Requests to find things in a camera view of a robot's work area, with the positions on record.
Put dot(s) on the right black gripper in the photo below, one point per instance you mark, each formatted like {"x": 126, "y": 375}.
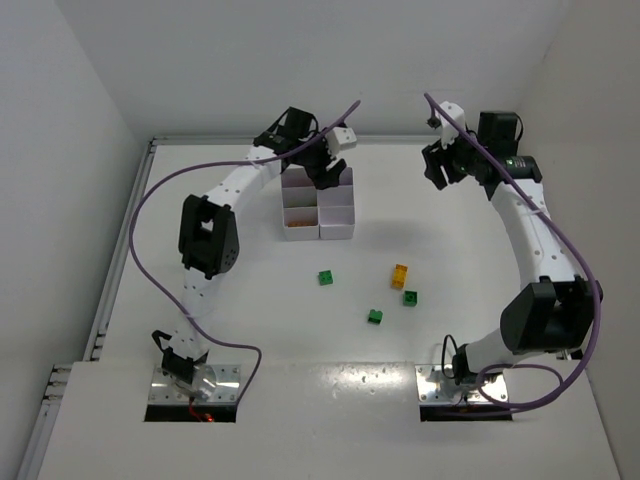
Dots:
{"x": 445, "y": 163}

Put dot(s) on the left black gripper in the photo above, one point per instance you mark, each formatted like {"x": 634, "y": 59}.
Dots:
{"x": 322, "y": 163}

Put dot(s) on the green two-by-two lego brick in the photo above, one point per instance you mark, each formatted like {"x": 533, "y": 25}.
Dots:
{"x": 325, "y": 278}

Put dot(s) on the yellow lego brick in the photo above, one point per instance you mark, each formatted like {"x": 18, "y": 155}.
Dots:
{"x": 399, "y": 276}

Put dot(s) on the dark green lego brick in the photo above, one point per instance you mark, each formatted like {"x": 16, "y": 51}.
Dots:
{"x": 375, "y": 316}

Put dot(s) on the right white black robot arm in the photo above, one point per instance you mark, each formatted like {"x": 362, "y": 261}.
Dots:
{"x": 554, "y": 309}

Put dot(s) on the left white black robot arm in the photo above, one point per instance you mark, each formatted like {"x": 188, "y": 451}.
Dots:
{"x": 208, "y": 237}

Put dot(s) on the left white divided container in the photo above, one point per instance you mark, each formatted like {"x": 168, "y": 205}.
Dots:
{"x": 299, "y": 203}

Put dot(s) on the white divided container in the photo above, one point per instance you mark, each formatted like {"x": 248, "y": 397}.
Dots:
{"x": 299, "y": 203}
{"x": 336, "y": 209}

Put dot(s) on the right white divided container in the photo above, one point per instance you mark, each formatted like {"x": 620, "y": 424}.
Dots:
{"x": 336, "y": 209}

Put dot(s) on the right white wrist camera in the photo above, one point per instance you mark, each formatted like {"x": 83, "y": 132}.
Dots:
{"x": 448, "y": 125}

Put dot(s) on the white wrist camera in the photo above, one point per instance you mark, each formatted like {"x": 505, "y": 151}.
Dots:
{"x": 340, "y": 139}
{"x": 448, "y": 125}

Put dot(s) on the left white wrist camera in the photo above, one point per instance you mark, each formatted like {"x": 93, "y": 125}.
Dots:
{"x": 340, "y": 139}

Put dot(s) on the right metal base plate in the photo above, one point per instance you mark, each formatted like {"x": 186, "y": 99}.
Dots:
{"x": 437, "y": 388}

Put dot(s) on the metal base plate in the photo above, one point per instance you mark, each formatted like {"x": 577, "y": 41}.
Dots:
{"x": 212, "y": 385}
{"x": 437, "y": 388}

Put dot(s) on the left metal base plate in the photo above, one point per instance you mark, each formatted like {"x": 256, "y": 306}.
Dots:
{"x": 212, "y": 385}

